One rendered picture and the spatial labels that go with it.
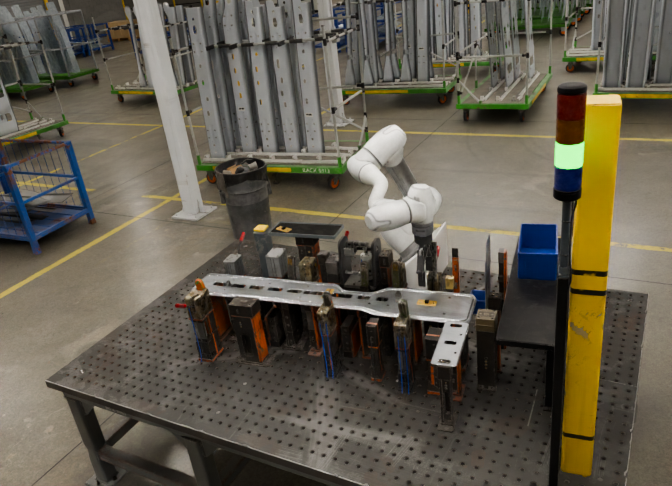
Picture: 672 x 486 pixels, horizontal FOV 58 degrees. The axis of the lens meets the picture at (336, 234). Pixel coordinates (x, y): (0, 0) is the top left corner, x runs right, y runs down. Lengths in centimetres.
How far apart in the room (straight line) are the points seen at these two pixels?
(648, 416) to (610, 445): 125
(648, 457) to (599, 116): 218
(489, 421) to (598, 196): 111
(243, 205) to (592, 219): 422
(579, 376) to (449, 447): 61
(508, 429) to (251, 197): 373
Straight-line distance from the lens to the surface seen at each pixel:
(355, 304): 273
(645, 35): 915
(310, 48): 696
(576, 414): 224
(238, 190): 562
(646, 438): 365
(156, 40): 634
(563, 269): 179
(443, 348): 243
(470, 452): 245
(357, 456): 245
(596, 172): 180
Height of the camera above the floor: 244
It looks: 25 degrees down
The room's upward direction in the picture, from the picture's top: 7 degrees counter-clockwise
